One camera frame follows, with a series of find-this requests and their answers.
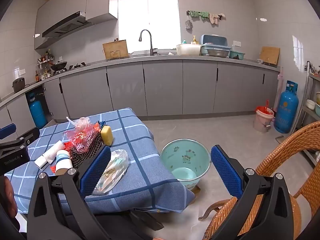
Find dark kitchen faucet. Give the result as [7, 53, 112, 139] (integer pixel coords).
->
[139, 29, 158, 56]

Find metal basin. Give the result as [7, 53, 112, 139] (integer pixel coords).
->
[207, 49, 229, 58]

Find spice rack with bottles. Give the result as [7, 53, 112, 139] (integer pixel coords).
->
[35, 49, 54, 82]

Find metal shelf rack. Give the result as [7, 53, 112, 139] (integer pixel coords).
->
[297, 61, 320, 167]

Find kitchen window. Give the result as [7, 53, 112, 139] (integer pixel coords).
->
[118, 0, 181, 54]

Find clear plastic wrapper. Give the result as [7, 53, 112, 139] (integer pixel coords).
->
[92, 149, 129, 195]

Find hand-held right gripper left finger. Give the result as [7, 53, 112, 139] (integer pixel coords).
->
[26, 145, 112, 240]

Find white paper towel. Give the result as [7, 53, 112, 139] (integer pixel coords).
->
[44, 140, 66, 164]

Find pink bucket with red liner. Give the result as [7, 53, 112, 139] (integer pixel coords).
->
[253, 100, 275, 133]

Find red printed plastic bag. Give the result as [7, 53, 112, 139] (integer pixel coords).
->
[63, 124, 101, 154]

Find gas stove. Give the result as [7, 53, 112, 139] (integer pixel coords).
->
[51, 63, 87, 74]

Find dark rice cooker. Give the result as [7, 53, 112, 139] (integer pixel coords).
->
[12, 77, 26, 93]

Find paper cup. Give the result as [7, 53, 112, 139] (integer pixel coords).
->
[55, 149, 74, 176]

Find green striped towel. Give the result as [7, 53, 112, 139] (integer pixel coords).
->
[189, 10, 210, 21]

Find green plastic basket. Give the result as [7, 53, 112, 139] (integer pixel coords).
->
[229, 51, 246, 61]

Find pink cloth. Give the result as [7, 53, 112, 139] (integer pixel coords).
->
[209, 13, 221, 26]

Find blue checked tablecloth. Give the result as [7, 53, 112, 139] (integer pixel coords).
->
[5, 107, 196, 215]

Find green metal bucket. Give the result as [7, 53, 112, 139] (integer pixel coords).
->
[160, 138, 212, 190]

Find blue gas cylinder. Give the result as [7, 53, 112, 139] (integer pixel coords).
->
[273, 80, 299, 134]
[27, 92, 48, 129]

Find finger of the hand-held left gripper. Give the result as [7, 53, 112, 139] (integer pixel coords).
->
[0, 123, 17, 140]
[15, 127, 40, 146]

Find yellow green sponge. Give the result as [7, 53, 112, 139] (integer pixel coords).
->
[100, 126, 114, 147]

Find blue dish rack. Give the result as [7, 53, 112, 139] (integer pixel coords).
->
[200, 34, 232, 57]

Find clear crumpled plastic bag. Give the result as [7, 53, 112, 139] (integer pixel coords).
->
[66, 116, 91, 133]

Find small white roll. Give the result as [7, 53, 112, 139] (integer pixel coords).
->
[34, 155, 48, 169]

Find white plastic basin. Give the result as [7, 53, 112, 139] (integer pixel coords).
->
[176, 44, 202, 56]

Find grey base cabinets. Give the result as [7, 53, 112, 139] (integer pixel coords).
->
[0, 58, 281, 137]

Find person's left hand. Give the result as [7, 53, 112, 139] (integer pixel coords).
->
[0, 176, 18, 218]

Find wicker chair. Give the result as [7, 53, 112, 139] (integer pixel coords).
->
[199, 121, 320, 240]

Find black wok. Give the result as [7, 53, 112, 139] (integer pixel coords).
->
[50, 61, 68, 72]

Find black mesh net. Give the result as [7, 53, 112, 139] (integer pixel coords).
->
[70, 134, 105, 168]

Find wooden cutting board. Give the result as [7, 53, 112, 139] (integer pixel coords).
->
[102, 40, 129, 60]
[259, 46, 280, 66]

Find black range hood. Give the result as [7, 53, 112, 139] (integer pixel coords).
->
[42, 11, 92, 38]

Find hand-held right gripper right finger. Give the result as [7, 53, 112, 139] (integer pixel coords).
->
[211, 145, 295, 240]

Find grey wall cabinets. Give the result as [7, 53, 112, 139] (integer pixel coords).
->
[34, 0, 119, 50]

